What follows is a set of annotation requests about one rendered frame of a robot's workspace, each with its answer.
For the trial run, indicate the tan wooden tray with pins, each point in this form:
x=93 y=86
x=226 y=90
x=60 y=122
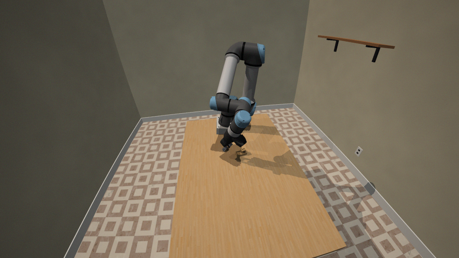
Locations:
x=238 y=153

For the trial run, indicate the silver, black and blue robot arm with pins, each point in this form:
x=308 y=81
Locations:
x=238 y=112

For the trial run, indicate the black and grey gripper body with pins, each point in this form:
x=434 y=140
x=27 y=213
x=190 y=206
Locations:
x=230 y=137

